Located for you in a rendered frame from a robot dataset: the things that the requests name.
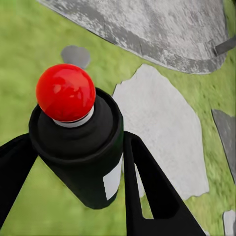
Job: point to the insectifuge atomizer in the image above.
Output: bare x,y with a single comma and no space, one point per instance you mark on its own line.
77,129

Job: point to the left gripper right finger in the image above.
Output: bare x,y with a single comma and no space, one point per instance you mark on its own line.
171,217

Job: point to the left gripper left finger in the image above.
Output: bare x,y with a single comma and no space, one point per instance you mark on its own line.
17,156

